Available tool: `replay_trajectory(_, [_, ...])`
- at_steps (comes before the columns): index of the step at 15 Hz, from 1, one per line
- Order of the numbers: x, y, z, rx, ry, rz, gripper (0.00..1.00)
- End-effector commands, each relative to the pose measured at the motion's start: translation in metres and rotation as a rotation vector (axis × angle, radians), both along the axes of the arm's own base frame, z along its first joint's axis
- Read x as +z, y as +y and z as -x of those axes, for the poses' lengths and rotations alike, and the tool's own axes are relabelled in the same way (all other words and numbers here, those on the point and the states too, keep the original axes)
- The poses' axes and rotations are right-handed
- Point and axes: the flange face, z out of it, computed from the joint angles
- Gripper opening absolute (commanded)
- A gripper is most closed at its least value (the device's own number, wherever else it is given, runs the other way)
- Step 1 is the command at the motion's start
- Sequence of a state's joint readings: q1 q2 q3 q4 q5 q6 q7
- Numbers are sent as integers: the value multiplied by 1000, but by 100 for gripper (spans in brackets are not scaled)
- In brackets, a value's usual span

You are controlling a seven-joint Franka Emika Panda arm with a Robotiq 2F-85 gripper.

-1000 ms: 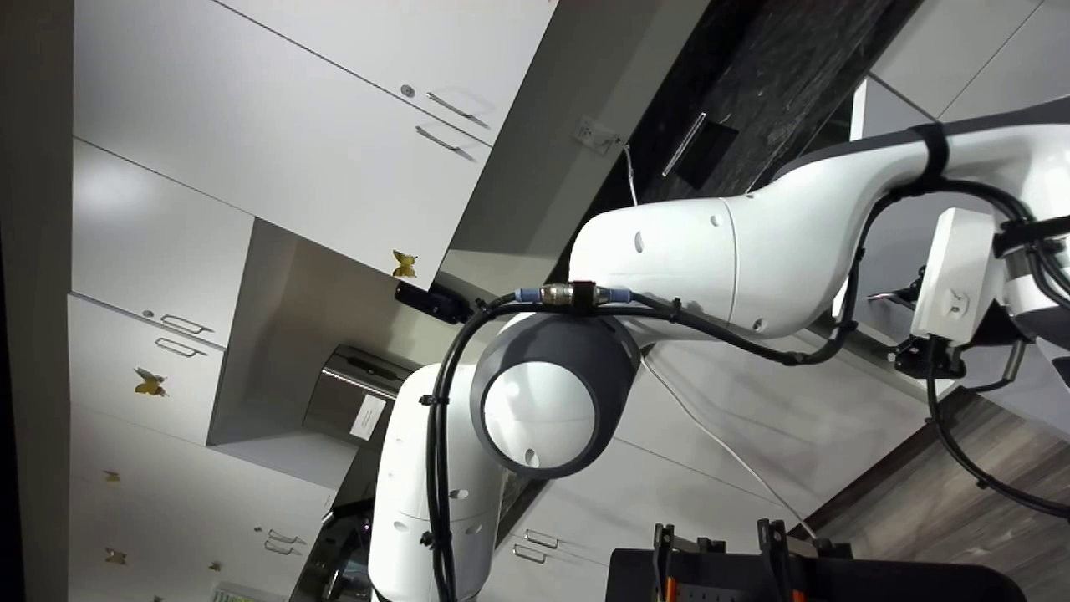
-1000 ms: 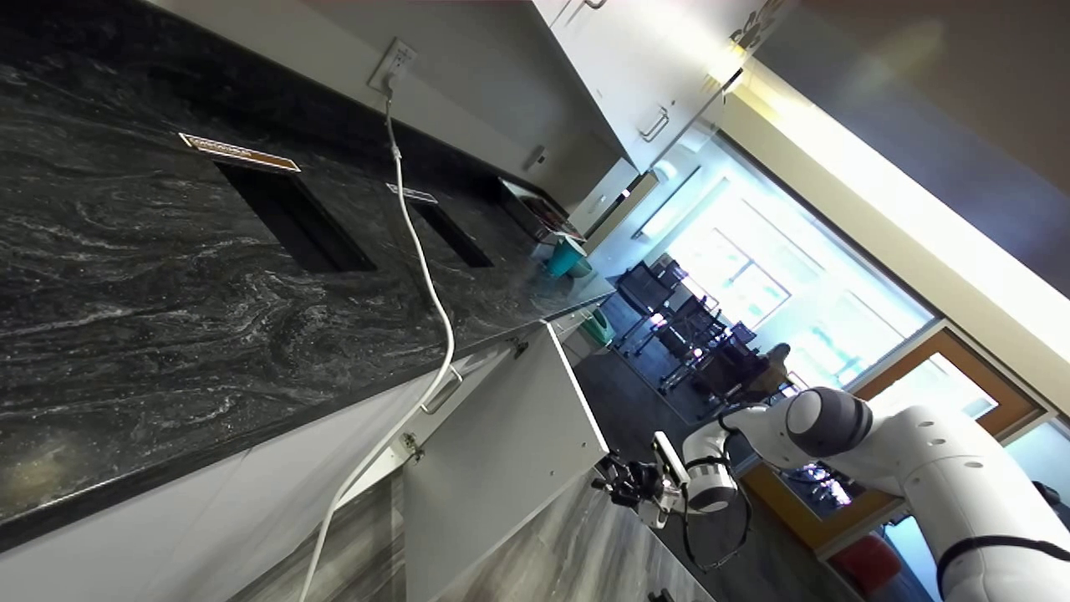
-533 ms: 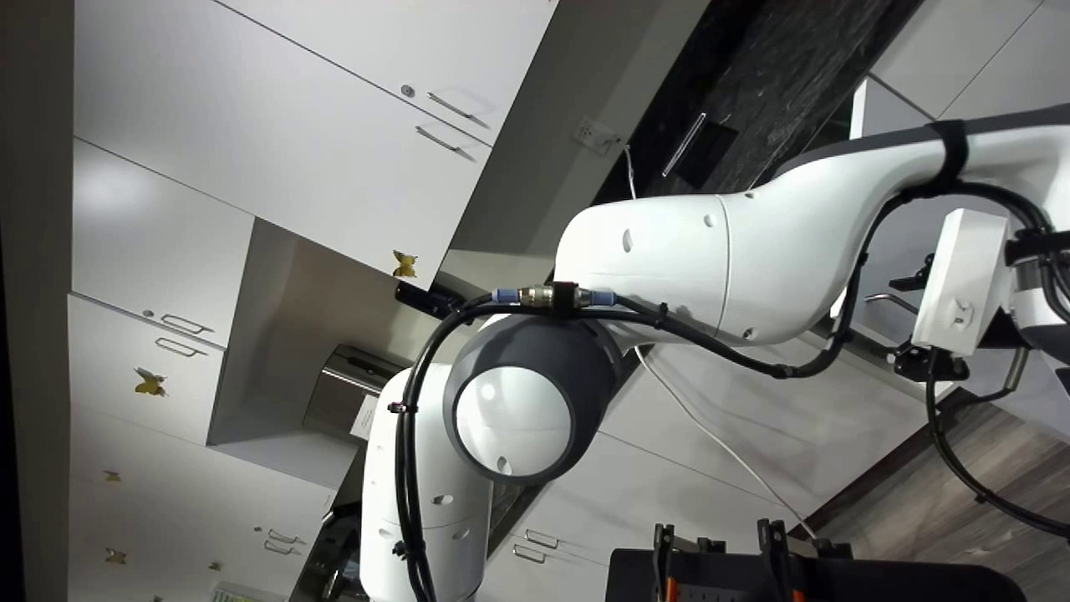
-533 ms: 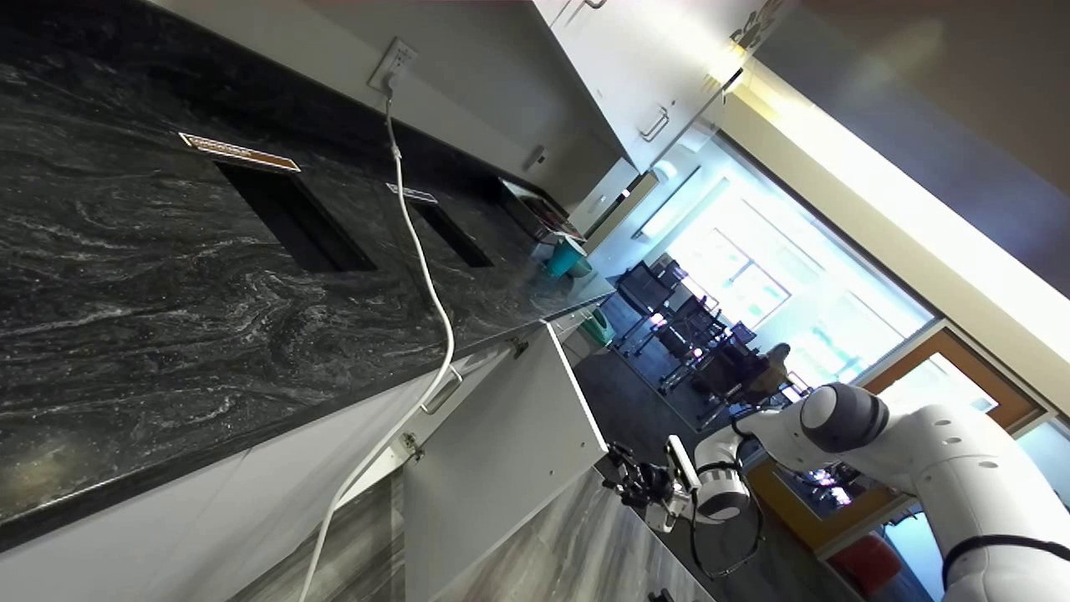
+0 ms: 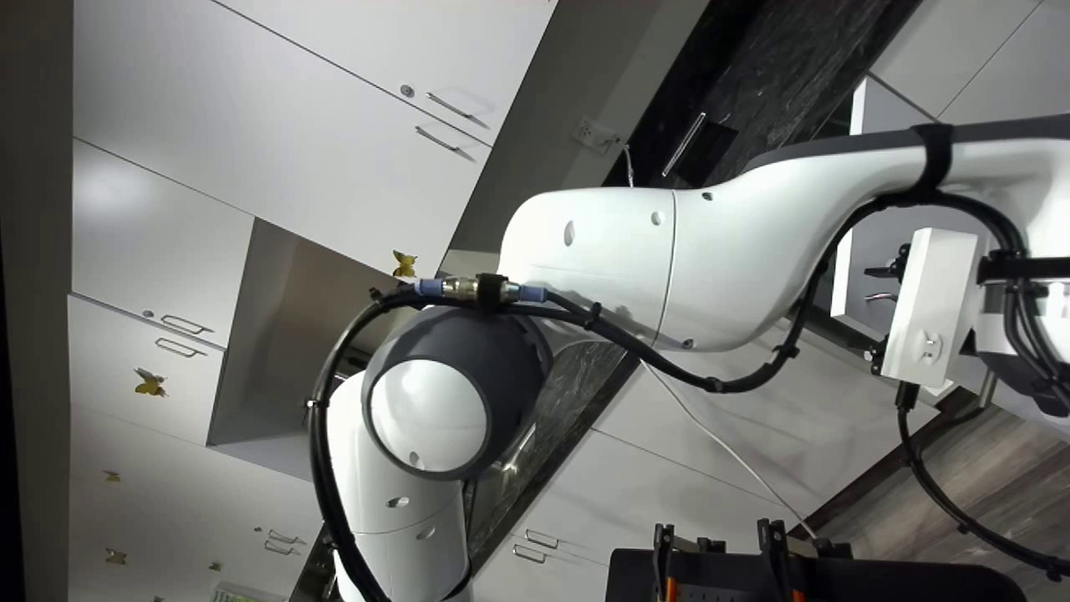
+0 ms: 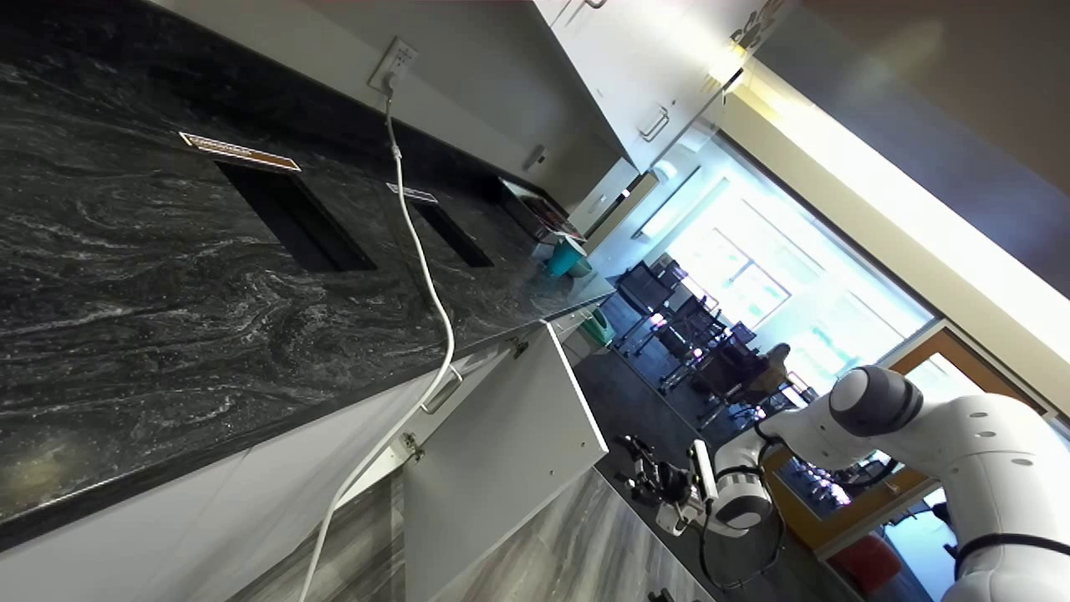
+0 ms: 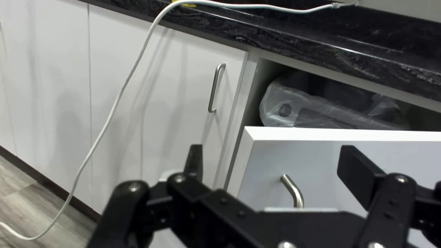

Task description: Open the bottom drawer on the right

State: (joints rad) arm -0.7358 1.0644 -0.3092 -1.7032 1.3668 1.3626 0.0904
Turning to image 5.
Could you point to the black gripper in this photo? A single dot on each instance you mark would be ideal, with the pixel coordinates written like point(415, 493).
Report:
point(1040, 337)

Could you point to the white upper cabinet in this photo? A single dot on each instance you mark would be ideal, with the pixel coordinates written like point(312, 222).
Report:
point(278, 135)

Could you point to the black orange clamp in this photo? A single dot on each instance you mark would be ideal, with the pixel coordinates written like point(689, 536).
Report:
point(668, 565)
point(775, 558)

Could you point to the black case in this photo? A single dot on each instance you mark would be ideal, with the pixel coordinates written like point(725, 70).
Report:
point(890, 579)

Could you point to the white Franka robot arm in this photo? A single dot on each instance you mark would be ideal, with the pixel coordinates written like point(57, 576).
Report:
point(689, 246)

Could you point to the white lower cabinet front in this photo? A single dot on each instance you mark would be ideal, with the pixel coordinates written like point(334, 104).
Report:
point(959, 46)
point(622, 503)
point(803, 424)
point(1026, 70)

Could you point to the round cabinet lock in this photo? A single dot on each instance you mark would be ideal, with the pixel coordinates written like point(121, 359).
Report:
point(406, 90)

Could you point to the yellow butterfly sticker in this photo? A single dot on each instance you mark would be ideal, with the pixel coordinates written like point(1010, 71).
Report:
point(404, 266)
point(150, 384)

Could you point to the white tall cabinet panel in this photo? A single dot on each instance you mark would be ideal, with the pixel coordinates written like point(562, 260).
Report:
point(113, 436)
point(146, 222)

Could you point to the wall power outlet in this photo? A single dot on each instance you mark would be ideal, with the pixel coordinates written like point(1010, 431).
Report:
point(602, 138)

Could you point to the white cabinet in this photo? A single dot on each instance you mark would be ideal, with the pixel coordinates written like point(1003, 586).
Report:
point(803, 424)
point(959, 46)
point(278, 135)
point(622, 503)
point(1026, 70)

